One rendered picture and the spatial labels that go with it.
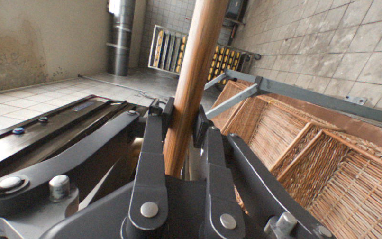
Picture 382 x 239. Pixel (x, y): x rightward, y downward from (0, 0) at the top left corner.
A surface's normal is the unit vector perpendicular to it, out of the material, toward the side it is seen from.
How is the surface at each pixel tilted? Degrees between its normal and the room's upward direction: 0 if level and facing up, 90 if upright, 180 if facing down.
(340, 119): 0
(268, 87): 90
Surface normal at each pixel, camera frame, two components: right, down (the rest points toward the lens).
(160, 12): 0.04, 0.36
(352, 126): -0.97, -0.22
